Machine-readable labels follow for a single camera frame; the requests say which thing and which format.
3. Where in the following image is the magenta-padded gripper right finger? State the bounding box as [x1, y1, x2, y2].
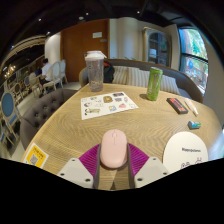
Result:
[127, 143, 170, 190]

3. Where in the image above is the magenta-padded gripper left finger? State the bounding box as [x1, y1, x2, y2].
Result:
[57, 143, 101, 190]

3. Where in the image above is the pink computer mouse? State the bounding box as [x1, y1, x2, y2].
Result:
[99, 128, 129, 169]

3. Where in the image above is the white mouse pad pink rest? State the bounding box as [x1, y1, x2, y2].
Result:
[162, 131, 209, 174]

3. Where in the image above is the yellow and white code sticker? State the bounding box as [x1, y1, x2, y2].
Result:
[23, 142, 50, 169]

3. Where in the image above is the white sticker sheet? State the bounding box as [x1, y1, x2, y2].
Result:
[80, 91, 139, 121]

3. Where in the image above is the small teal pack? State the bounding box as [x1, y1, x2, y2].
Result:
[187, 120, 202, 130]

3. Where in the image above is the grey tufted armchair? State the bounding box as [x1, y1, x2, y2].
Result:
[19, 88, 81, 151]

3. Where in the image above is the black box with red print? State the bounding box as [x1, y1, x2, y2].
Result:
[166, 97, 190, 115]

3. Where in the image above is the white tube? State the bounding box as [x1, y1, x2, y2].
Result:
[184, 97, 200, 117]

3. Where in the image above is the green drink can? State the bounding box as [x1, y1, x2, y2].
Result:
[146, 66, 164, 102]

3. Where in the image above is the striped cushion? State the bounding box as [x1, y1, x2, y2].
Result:
[128, 67, 181, 95]
[112, 65, 130, 85]

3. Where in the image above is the clear shaker bottle white lid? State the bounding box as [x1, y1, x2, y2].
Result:
[84, 50, 108, 93]

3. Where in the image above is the grey curved sofa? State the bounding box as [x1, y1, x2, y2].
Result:
[78, 58, 204, 104]

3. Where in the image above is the black backpack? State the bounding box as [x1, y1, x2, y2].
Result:
[103, 60, 116, 84]

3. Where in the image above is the group of dining chairs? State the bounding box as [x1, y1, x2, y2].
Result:
[0, 59, 68, 148]

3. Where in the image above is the person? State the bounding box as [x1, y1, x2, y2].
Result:
[39, 58, 54, 84]

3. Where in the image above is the brown wooden door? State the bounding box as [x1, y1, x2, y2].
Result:
[60, 18, 110, 83]

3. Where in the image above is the arched glass cabinet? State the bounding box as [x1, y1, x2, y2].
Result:
[142, 27, 173, 68]

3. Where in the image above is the dark-framed window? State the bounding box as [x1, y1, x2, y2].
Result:
[178, 27, 210, 96]

